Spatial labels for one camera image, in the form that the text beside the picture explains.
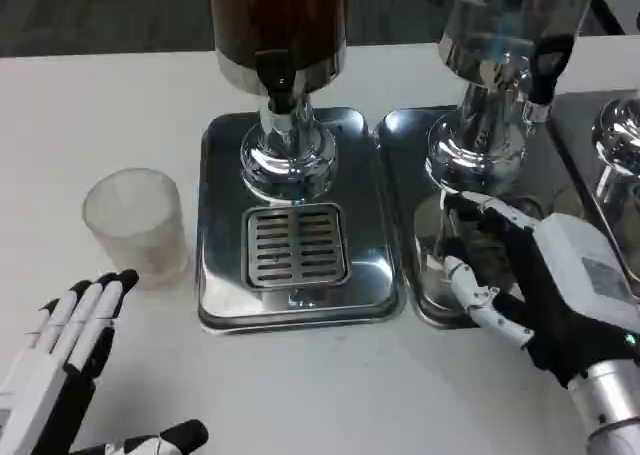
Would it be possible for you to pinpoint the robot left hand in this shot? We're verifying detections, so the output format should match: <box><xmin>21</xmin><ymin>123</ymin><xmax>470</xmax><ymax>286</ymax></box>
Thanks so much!
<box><xmin>0</xmin><ymin>268</ymin><xmax>210</xmax><ymax>455</ymax></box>

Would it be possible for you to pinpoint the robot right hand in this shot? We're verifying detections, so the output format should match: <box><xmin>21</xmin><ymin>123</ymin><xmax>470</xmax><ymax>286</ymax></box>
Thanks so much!
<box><xmin>439</xmin><ymin>189</ymin><xmax>640</xmax><ymax>389</ymax></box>

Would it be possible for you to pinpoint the frosted clear glass cup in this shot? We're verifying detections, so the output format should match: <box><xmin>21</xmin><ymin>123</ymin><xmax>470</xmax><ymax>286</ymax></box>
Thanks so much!
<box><xmin>81</xmin><ymin>167</ymin><xmax>194</xmax><ymax>292</ymax></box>

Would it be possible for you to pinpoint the steel tray at picture edge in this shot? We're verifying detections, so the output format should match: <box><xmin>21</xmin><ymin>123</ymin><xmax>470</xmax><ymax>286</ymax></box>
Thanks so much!
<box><xmin>547</xmin><ymin>88</ymin><xmax>640</xmax><ymax>301</ymax></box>

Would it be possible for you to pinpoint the chrome dispenser base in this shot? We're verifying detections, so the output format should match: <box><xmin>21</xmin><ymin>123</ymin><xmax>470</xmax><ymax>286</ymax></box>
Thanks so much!
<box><xmin>591</xmin><ymin>97</ymin><xmax>640</xmax><ymax>221</ymax></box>

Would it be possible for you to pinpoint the steel tray under clear dispenser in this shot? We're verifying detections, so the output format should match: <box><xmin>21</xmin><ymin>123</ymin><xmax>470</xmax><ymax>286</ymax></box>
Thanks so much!
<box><xmin>375</xmin><ymin>105</ymin><xmax>596</xmax><ymax>330</ymax></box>

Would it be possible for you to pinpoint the steel tray with drip grid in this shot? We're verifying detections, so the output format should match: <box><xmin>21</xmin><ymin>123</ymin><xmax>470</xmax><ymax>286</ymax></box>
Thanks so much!
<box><xmin>197</xmin><ymin>106</ymin><xmax>407</xmax><ymax>335</ymax></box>

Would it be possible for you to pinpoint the black tap on clear dispenser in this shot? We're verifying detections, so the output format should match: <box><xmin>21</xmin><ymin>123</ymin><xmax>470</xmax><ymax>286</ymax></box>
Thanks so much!
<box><xmin>522</xmin><ymin>34</ymin><xmax>576</xmax><ymax>124</ymax></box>

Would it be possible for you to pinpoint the steel slotted drip grid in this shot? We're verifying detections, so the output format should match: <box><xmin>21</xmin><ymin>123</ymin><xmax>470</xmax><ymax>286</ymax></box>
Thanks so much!
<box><xmin>241</xmin><ymin>203</ymin><xmax>353</xmax><ymax>289</ymax></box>

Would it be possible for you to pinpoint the drink dispenser with clear tank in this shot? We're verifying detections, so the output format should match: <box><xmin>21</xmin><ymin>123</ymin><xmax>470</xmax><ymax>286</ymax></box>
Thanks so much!
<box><xmin>423</xmin><ymin>0</ymin><xmax>599</xmax><ymax>196</ymax></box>

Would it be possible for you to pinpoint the black stand leg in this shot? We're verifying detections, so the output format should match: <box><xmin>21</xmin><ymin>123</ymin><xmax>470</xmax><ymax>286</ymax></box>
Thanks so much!
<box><xmin>594</xmin><ymin>0</ymin><xmax>627</xmax><ymax>34</ymax></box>

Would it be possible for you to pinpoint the black tap on brown dispenser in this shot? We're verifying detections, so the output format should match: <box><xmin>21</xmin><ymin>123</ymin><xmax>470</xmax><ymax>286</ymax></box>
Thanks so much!
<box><xmin>254</xmin><ymin>49</ymin><xmax>304</xmax><ymax>115</ymax></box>

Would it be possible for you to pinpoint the drink dispenser with brown liquid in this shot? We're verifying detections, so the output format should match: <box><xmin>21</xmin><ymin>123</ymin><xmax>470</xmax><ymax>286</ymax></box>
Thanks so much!
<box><xmin>206</xmin><ymin>0</ymin><xmax>350</xmax><ymax>206</ymax></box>

